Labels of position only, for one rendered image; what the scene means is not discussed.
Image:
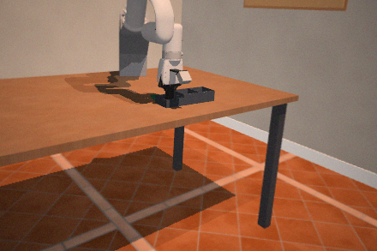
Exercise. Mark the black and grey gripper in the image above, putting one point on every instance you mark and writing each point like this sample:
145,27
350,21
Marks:
167,77

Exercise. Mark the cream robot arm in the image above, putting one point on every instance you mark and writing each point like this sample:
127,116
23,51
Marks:
165,31

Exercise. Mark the dark grey three-compartment bin rack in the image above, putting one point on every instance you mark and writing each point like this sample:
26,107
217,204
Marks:
187,96

